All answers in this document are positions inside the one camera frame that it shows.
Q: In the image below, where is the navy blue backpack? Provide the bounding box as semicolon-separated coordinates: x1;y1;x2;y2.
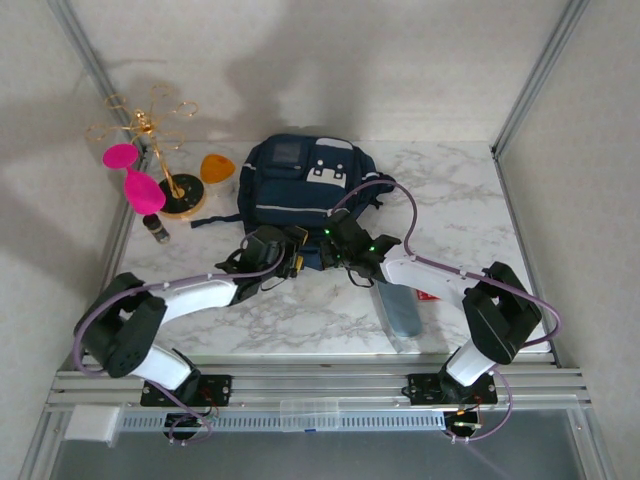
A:
189;133;396;274

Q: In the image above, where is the blue-grey glasses case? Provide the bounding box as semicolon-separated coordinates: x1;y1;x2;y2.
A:
374;282;421;339

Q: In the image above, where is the orange lid pudding cup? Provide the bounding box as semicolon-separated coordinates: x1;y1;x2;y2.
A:
199;153;237;199

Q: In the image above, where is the small dark bottle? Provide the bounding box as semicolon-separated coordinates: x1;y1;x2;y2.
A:
142;213;171;245

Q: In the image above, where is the pink plastic wine glass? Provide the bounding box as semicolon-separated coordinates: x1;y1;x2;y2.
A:
103;143;167;216

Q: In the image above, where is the clear plastic box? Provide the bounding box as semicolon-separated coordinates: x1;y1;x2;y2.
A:
279;398;342;432

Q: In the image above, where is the small LED circuit board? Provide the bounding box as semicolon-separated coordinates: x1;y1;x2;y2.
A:
444;409;485;434
164;412;214;436

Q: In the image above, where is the white foam block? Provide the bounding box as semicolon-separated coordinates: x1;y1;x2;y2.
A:
64;405;121;444

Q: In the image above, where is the gold wire cup rack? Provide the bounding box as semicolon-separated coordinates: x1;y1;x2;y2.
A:
84;84;207;220

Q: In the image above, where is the aluminium mounting rail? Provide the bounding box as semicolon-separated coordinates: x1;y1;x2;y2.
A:
44;352;594;414

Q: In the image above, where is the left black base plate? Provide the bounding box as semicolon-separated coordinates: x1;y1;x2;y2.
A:
139;374;234;407

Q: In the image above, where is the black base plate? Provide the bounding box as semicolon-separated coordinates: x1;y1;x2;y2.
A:
407;372;499;406
139;374;234;407

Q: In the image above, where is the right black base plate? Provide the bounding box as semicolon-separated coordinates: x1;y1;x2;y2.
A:
407;372;499;406

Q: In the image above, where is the slotted grey cable duct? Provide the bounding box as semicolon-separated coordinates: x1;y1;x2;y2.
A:
117;410;449;432

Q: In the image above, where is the aluminium frame post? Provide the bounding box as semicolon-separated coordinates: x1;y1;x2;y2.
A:
47;0;154;169
490;0;592;159

